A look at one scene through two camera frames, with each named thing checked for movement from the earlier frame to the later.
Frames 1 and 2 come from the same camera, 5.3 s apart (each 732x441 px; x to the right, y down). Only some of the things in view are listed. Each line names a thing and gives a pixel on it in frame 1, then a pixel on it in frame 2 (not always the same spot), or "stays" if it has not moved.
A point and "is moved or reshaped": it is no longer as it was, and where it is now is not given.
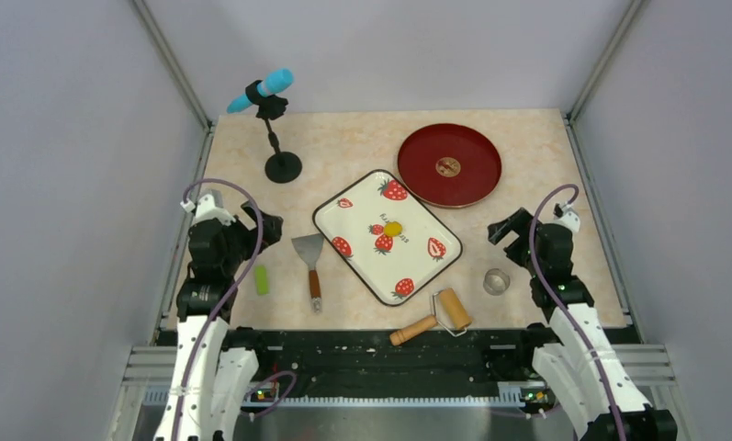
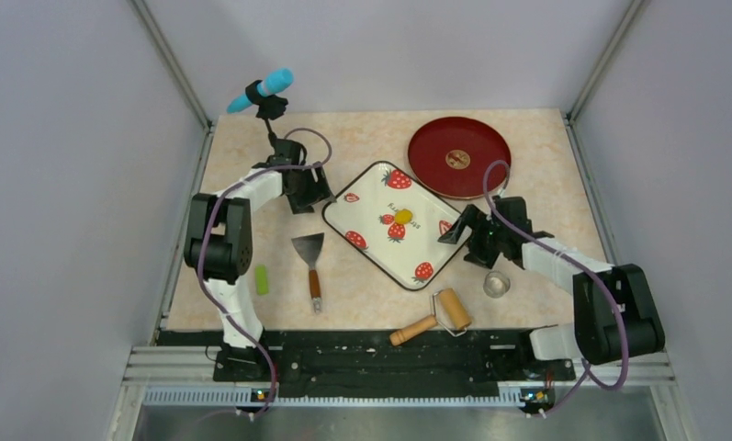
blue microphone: x=266 y=87 stays
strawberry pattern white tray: x=354 y=220 is moved or reshaped
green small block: x=262 y=280 stays
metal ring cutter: x=496 y=282 stays
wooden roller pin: x=448 y=311 stays
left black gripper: x=271 y=229 to x=319 y=190
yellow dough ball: x=392 y=228 to x=403 y=217
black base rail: x=365 y=365 stays
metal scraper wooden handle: x=309 y=247 stays
